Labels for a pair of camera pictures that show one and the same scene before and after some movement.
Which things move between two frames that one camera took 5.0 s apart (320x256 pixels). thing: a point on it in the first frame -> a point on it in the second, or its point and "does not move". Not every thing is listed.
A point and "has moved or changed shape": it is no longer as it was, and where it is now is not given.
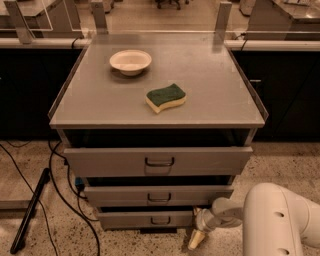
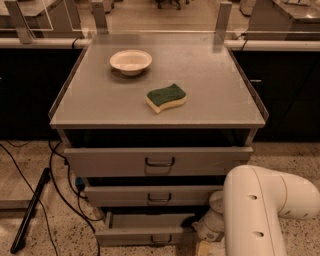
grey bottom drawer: x=146 y=219 has moved or changed shape
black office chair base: x=171 y=2 does not move
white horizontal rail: x=256 y=45 does not move
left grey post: x=25 y=34 does not move
